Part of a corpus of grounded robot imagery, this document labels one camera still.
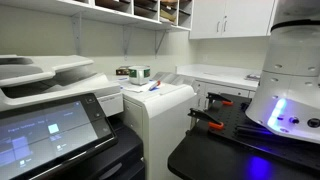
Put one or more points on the white shelf bracket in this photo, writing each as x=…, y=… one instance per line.
x=77, y=33
x=158, y=41
x=126, y=41

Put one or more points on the white mail sorter shelf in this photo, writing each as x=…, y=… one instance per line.
x=110, y=11

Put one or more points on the printer touchscreen panel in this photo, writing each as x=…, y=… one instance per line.
x=50, y=133

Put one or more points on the white wall cabinet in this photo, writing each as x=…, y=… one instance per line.
x=233, y=16

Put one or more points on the white counter base cabinet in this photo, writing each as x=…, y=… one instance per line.
x=220, y=76

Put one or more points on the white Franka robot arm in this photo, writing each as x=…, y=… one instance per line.
x=293, y=66

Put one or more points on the black perforated robot table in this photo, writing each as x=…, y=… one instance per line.
x=206, y=156

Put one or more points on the white paper sheet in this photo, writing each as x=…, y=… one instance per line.
x=136, y=88

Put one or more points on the green and white mug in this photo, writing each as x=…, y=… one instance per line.
x=139, y=75

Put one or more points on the white office printer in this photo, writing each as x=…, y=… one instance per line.
x=66, y=68

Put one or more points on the red marker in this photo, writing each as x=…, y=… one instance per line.
x=154, y=85

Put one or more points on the papers in sorter slot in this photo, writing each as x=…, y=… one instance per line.
x=166, y=13

